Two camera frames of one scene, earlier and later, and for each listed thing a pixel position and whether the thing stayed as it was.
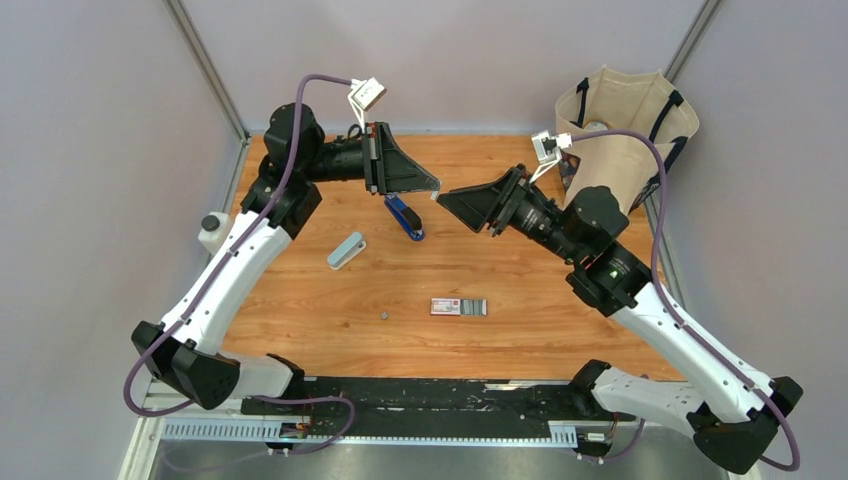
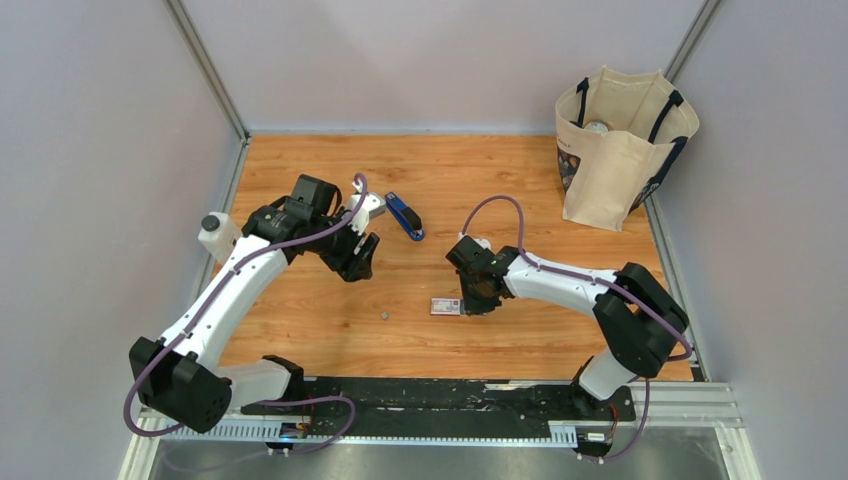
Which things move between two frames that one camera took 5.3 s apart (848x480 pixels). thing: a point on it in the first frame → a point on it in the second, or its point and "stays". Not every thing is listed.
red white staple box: [458, 306] stays
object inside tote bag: [597, 125] stays
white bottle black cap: [215, 228] stays
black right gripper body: [535, 217] → [475, 300]
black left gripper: [386, 169] → [360, 267]
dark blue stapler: [406, 216] stays
